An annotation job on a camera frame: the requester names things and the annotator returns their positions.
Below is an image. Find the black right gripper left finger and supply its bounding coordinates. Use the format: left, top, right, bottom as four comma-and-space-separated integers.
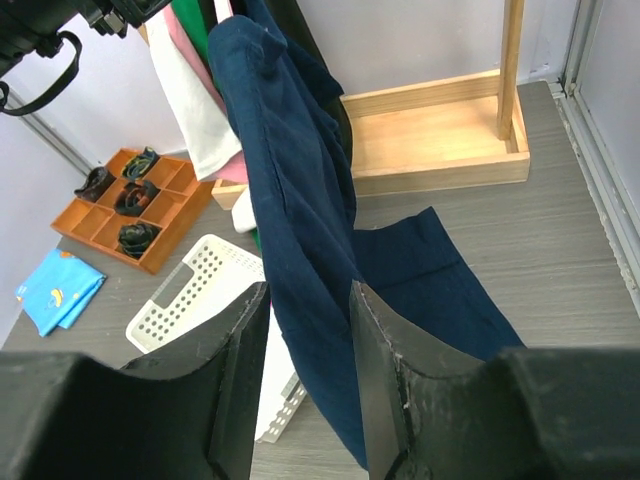
1, 282, 270, 479

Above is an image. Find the green t shirt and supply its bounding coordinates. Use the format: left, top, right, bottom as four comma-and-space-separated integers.
165, 0, 261, 251

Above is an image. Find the pink plastic hanger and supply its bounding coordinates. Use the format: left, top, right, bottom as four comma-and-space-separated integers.
213, 0, 234, 23

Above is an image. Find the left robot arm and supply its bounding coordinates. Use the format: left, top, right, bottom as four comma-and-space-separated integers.
1, 0, 169, 117

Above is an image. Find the orange wooden compartment tray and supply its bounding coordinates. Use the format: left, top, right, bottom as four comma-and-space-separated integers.
51, 147, 213, 274

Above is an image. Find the pink t shirt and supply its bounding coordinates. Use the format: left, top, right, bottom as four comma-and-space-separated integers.
163, 1, 248, 184

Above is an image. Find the blue folded cloth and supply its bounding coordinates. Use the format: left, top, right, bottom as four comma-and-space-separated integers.
15, 248, 107, 337

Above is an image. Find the wooden clothes rack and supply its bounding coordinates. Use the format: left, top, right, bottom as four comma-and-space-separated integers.
137, 0, 531, 211

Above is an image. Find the black t shirt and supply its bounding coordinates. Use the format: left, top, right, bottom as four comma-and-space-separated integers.
208, 1, 353, 177

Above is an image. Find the dark rolled sock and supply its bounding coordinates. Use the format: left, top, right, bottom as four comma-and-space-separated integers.
114, 180, 160, 217
118, 222, 161, 260
121, 147, 160, 182
74, 166, 116, 203

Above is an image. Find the white t shirt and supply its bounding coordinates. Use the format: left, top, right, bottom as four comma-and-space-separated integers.
145, 1, 248, 184

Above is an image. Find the white plastic basket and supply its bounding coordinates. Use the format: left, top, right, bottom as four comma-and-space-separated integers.
125, 234, 306, 443

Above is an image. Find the navy blue t shirt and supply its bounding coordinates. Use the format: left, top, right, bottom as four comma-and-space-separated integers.
208, 1, 520, 466

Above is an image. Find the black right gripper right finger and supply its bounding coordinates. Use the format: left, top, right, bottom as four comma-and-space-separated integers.
350, 282, 639, 479

